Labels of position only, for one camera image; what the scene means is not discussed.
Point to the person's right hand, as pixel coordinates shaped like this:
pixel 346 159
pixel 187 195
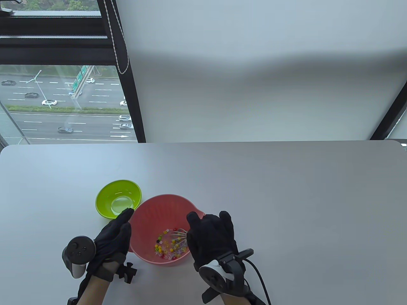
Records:
pixel 213 238

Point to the person's left hand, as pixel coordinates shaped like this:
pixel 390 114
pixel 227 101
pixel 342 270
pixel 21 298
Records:
pixel 111 241

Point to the small green plastic bowl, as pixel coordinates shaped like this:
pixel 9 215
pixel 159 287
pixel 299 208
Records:
pixel 106 193

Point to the pile of colourful plastic decorations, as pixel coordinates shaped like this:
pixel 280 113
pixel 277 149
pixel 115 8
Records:
pixel 165 249

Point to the pink plastic salad bowl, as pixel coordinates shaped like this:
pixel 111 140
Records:
pixel 159 209

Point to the person's left forearm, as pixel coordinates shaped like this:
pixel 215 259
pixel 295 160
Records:
pixel 93 290

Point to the person's right forearm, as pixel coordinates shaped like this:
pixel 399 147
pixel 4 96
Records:
pixel 230 301

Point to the black and white left controller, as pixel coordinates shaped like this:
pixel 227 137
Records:
pixel 78 249

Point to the black and white controller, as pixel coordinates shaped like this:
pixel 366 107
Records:
pixel 216 278
pixel 78 249

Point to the black glove sensor clamp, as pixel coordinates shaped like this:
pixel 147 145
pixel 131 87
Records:
pixel 128 274

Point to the black and white right controller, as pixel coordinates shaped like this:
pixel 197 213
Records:
pixel 216 278

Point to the white roller blind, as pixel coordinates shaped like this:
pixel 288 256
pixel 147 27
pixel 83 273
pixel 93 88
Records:
pixel 254 79

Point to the black window frame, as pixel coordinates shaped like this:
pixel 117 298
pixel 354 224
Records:
pixel 47 50

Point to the black slanted window post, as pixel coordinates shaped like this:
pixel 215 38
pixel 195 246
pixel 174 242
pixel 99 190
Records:
pixel 389 119

